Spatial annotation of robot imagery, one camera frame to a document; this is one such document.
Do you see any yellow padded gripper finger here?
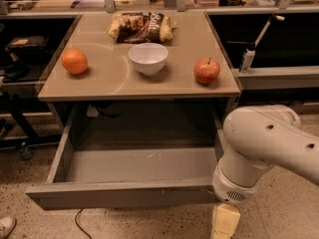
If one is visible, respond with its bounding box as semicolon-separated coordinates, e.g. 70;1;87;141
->
210;203;240;239

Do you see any grey top drawer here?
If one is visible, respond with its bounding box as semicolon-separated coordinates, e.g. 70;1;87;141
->
26;101;221;210

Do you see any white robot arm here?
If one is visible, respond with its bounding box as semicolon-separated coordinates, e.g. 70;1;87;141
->
211;105;319;239

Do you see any grey drawer cabinet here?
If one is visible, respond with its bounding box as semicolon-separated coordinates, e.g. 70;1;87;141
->
37;11;241;131

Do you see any red apple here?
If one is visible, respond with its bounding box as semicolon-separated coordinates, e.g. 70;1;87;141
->
193;57;220;85

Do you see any white bowl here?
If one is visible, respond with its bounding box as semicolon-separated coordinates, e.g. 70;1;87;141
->
129;43;168;76

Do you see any black chair base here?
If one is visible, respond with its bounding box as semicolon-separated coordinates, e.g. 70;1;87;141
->
0;92;61;160

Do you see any brown chip bag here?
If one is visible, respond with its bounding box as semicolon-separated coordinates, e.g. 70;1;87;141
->
108;12;175;44

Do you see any orange fruit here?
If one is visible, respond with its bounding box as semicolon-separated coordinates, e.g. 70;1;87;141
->
62;49;88;75

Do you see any white shoe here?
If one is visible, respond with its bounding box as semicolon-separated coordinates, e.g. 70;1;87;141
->
0;216;16;239

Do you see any black floor cable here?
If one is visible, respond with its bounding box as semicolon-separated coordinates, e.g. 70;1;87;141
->
74;208;93;239

